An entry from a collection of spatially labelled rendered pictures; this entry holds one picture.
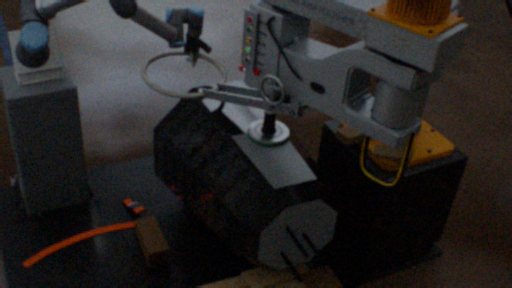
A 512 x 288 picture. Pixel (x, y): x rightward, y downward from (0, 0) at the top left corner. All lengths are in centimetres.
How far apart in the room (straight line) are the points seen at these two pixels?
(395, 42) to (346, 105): 42
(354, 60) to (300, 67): 30
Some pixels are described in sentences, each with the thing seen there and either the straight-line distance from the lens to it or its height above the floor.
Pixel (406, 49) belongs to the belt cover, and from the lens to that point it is 225.
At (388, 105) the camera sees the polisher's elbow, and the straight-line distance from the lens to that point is 241.
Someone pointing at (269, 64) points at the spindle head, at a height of 129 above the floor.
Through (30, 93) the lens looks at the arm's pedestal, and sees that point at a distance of 341.
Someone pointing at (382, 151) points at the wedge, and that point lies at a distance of 311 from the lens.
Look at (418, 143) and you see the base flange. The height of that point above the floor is 78.
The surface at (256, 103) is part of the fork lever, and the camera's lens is 293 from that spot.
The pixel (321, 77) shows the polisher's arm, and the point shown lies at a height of 134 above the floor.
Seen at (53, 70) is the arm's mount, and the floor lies 91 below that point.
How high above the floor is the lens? 251
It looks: 34 degrees down
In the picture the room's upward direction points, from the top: 5 degrees clockwise
